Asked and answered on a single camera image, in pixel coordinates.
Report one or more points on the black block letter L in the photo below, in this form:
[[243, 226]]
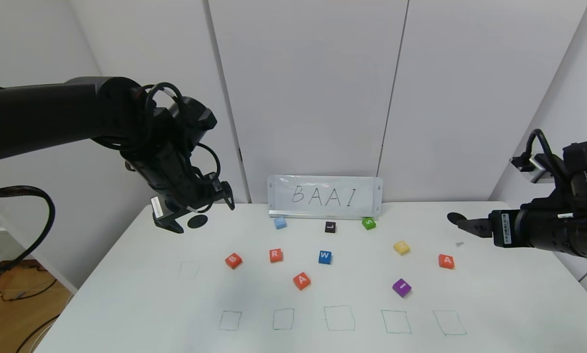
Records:
[[330, 227]]

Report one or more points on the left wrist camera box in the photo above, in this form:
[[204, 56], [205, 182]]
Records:
[[198, 117]]

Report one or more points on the blue block letter W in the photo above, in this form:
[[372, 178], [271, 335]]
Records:
[[325, 257]]

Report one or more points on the orange block letter R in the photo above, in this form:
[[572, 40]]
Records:
[[276, 255]]

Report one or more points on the orange block letter B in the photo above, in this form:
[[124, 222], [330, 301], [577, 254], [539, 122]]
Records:
[[233, 261]]

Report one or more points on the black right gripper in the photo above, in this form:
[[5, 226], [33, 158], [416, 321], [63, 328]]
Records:
[[503, 227]]

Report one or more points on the purple block letter I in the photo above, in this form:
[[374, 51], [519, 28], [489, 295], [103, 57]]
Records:
[[402, 288]]

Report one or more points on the white BAAI sign board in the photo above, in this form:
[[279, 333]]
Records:
[[323, 196]]

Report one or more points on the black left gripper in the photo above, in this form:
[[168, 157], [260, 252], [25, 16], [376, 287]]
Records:
[[159, 208]]

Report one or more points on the light blue letter block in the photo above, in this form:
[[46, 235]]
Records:
[[280, 223]]

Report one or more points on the yellow letter block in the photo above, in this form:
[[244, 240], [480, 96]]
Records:
[[402, 247]]

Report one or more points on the green block letter S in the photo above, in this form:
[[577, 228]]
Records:
[[369, 224]]

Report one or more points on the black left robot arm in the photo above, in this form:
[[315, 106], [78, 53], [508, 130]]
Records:
[[43, 117]]

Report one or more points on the black round table grommet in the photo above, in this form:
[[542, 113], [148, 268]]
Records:
[[199, 223], [454, 216]]

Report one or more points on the orange block letter A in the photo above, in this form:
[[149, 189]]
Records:
[[446, 262], [302, 281]]

